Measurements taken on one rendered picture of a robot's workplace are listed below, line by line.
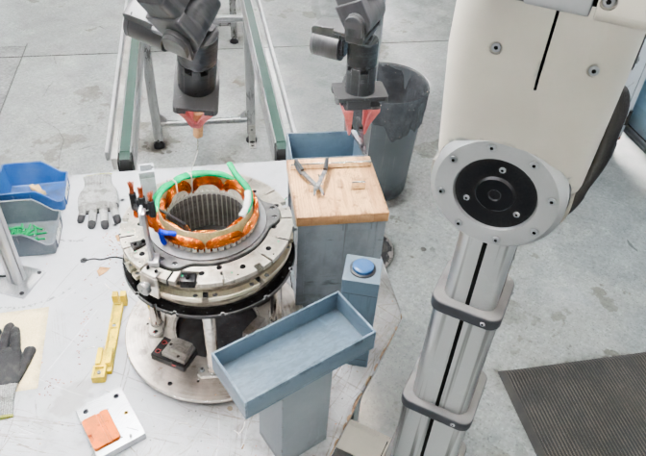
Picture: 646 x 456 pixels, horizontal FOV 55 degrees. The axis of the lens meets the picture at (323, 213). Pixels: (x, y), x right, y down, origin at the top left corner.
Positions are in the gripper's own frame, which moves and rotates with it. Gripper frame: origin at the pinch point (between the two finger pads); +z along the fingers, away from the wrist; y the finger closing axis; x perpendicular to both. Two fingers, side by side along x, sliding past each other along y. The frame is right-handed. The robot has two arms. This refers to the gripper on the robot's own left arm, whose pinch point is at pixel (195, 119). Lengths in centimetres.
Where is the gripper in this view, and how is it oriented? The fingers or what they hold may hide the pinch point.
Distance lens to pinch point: 104.4
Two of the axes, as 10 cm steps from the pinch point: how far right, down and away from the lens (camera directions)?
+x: 9.8, 0.5, 1.8
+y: 0.5, 8.7, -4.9
